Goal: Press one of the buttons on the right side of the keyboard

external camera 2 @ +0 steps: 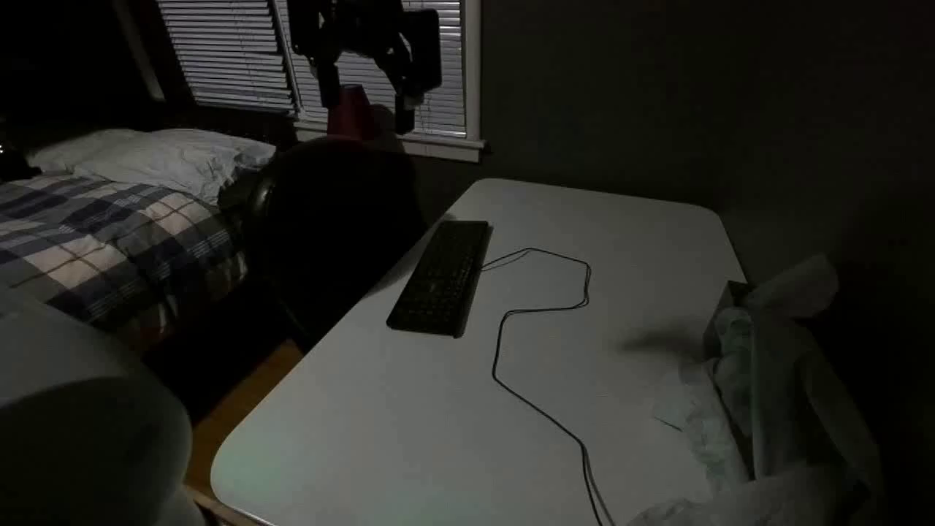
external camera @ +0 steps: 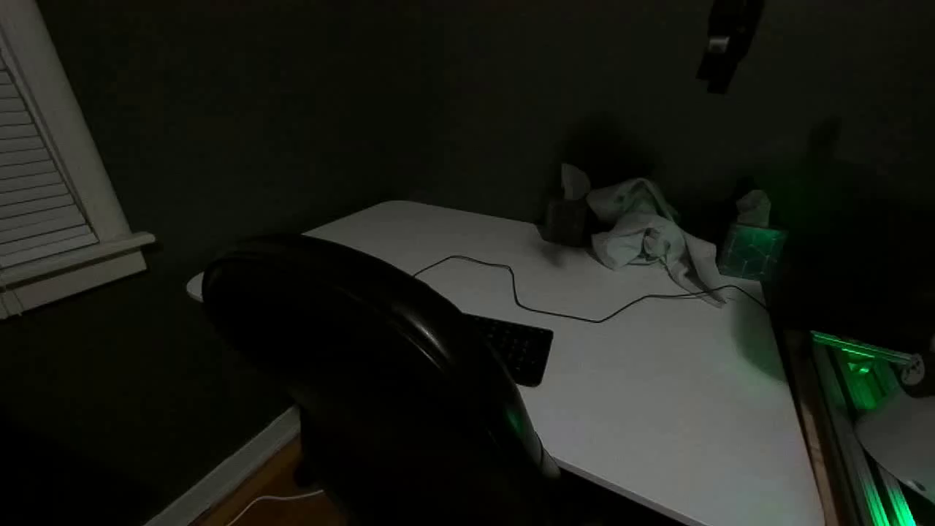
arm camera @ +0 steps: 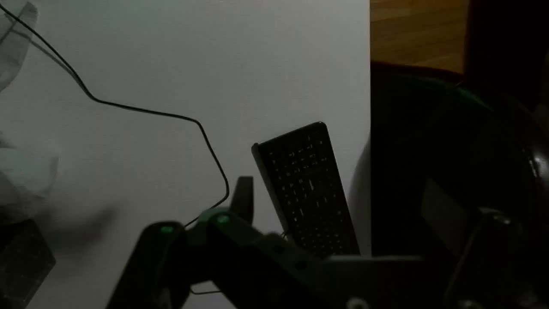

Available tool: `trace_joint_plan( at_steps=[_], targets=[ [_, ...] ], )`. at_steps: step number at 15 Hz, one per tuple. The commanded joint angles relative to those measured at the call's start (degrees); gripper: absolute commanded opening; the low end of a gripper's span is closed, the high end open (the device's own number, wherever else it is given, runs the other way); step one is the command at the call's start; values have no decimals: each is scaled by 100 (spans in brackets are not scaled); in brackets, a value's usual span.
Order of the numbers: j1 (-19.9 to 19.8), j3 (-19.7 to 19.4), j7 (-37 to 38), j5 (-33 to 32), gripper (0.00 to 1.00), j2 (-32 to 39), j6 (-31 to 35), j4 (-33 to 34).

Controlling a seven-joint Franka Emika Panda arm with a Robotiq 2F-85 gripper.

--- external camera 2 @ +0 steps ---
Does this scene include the white window frame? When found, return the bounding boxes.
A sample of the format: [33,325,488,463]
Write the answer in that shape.
[290,0,482,162]

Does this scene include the black computer keyboard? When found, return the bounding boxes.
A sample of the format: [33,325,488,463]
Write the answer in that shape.
[385,221,491,335]

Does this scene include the black keyboard cable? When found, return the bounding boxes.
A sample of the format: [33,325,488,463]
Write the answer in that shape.
[482,246,618,526]

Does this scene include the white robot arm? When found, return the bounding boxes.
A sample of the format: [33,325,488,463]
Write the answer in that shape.
[0,0,438,526]

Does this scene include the white window blinds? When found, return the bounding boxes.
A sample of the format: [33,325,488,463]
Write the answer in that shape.
[155,0,472,138]

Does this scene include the white crumpled plastic bag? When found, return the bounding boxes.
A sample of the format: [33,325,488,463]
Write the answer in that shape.
[628,253,892,526]

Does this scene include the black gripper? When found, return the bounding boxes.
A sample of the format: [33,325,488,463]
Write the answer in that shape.
[286,0,442,133]

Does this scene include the black office chair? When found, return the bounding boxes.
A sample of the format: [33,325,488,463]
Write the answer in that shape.
[252,141,428,348]

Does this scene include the red object on windowsill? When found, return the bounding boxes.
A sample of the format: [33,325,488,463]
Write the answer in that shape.
[327,84,391,141]

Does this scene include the plaid bed blanket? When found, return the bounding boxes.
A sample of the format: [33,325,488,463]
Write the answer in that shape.
[0,174,250,348]

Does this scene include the white pillow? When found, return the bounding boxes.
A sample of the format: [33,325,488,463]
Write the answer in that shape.
[26,127,276,203]

